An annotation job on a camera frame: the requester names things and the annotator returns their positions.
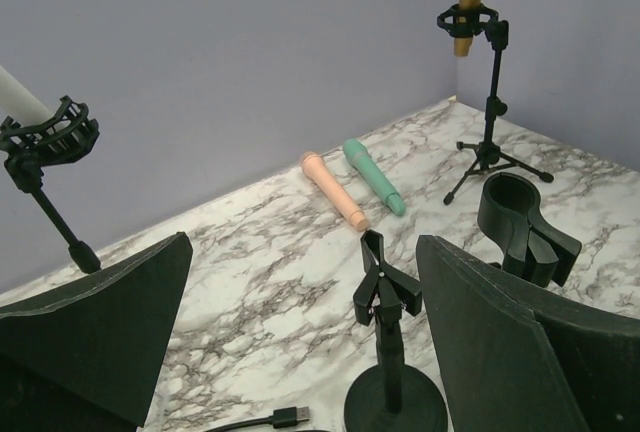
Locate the black round-base shock-mount stand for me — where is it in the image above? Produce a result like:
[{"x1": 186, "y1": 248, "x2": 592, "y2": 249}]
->
[{"x1": 1, "y1": 96, "x2": 101, "y2": 274}]

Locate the green microphone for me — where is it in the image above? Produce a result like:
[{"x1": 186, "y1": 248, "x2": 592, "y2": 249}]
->
[{"x1": 342, "y1": 138, "x2": 406, "y2": 217}]

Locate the pink microphone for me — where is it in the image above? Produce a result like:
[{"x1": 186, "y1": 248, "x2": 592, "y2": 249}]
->
[{"x1": 300, "y1": 152, "x2": 370, "y2": 232}]

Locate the black tripod shock-mount stand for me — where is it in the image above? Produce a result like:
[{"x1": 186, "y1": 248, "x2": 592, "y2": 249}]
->
[{"x1": 437, "y1": 4, "x2": 554, "y2": 205}]

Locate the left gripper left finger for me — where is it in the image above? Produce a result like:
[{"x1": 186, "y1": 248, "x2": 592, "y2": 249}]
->
[{"x1": 1, "y1": 232, "x2": 193, "y2": 427}]

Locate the black round-base clamp stand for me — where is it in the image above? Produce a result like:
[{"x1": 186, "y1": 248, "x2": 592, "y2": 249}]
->
[{"x1": 477, "y1": 173, "x2": 582, "y2": 287}]

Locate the black round-base clip stand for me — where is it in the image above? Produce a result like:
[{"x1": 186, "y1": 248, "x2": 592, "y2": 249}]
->
[{"x1": 343, "y1": 230, "x2": 448, "y2": 432}]

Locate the black coiled usb cable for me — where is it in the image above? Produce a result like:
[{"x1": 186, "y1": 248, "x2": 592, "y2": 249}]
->
[{"x1": 204, "y1": 404, "x2": 311, "y2": 432}]

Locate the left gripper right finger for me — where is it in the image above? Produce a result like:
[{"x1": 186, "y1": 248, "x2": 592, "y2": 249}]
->
[{"x1": 416, "y1": 235, "x2": 639, "y2": 431}]

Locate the white microphone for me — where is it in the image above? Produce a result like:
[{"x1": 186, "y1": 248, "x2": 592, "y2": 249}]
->
[{"x1": 0, "y1": 66, "x2": 53, "y2": 126}]

